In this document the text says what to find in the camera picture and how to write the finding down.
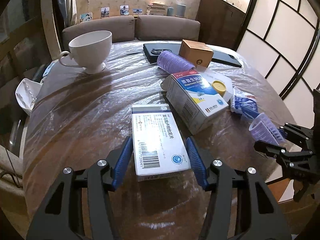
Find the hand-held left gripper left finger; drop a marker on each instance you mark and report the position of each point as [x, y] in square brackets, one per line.
[123, 162]

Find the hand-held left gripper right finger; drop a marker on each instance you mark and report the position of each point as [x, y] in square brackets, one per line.
[196, 160]

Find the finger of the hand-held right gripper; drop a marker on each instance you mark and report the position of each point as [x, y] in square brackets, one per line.
[297, 131]
[270, 148]

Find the small purple hair roller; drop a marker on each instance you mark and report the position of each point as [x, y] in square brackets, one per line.
[262, 127]

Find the blue white medicine box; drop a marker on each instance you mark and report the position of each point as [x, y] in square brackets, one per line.
[192, 102]

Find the large purple hair roller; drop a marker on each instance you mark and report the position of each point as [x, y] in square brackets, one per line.
[172, 61]

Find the brown cardboard box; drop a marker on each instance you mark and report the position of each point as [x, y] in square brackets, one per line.
[196, 52]

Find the blue white crumpled packet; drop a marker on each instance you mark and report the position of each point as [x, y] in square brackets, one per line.
[243, 103]

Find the yellow plastic cap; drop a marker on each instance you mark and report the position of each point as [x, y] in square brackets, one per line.
[218, 87]

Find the white panelled sliding door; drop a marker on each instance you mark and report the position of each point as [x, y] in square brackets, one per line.
[280, 42]

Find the white ribbed object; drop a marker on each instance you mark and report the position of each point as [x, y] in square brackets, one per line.
[25, 95]

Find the white ceramic cup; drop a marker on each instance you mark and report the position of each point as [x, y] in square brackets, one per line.
[90, 47]

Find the light blue object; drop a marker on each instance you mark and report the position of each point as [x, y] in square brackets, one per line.
[48, 68]

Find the dark wooden cabinet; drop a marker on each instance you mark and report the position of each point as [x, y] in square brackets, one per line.
[220, 22]

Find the brown sofa cushion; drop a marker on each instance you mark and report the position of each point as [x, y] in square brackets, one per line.
[100, 26]
[167, 27]

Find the small grey cylinder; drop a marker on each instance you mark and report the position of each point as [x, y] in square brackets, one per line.
[170, 11]

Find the large grey cylinder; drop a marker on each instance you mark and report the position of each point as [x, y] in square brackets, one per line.
[181, 10]

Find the stack of books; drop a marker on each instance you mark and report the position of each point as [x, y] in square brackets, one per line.
[156, 8]

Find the beige curtain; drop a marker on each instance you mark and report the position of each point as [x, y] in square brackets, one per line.
[68, 2]

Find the large window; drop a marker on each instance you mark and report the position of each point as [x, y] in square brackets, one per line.
[15, 30]

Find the small wall photo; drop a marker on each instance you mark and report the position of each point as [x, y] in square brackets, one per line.
[137, 11]
[124, 10]
[105, 12]
[86, 17]

